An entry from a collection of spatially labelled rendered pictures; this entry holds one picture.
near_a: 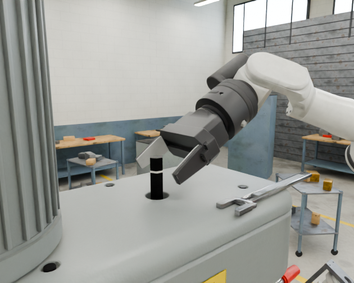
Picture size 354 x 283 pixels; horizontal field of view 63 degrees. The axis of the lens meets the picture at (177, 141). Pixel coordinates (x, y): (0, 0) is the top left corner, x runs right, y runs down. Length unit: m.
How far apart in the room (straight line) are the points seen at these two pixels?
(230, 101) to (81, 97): 6.94
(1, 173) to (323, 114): 0.49
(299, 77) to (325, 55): 7.90
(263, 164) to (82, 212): 6.24
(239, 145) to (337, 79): 3.08
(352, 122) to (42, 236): 0.51
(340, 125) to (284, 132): 8.35
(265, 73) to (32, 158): 0.38
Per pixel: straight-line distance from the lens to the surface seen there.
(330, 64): 8.37
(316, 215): 4.26
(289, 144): 8.91
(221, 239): 0.39
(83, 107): 7.39
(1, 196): 0.27
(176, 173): 0.40
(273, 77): 0.53
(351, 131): 0.60
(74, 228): 0.38
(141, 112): 8.16
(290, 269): 0.65
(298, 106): 0.56
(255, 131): 6.49
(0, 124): 0.27
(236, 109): 0.48
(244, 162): 6.69
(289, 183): 0.53
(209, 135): 0.43
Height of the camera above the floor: 2.05
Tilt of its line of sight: 10 degrees down
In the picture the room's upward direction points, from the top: straight up
